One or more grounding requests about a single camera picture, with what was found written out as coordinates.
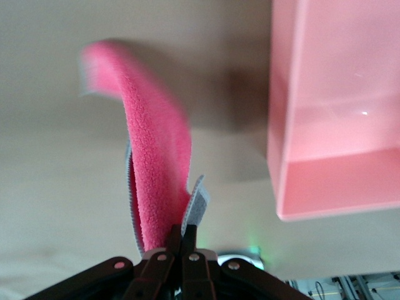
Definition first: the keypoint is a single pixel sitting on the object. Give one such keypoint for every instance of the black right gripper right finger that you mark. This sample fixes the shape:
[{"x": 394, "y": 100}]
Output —
[{"x": 200, "y": 278}]

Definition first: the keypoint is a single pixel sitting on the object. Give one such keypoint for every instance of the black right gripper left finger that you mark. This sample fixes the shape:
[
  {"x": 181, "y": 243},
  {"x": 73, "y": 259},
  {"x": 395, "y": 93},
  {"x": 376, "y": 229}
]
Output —
[{"x": 150, "y": 278}]

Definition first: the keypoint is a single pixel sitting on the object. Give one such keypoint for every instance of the red cloth with grey back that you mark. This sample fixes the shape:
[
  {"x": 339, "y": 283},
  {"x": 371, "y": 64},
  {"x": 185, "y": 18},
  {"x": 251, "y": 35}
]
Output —
[{"x": 156, "y": 156}]

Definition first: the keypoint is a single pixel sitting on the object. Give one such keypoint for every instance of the pink plastic bin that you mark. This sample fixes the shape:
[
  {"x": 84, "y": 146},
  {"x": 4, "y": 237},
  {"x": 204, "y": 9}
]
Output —
[{"x": 334, "y": 125}]

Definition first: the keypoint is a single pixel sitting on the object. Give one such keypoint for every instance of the aluminium profile frame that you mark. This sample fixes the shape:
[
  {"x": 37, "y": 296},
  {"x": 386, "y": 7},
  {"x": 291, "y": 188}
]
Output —
[{"x": 359, "y": 286}]

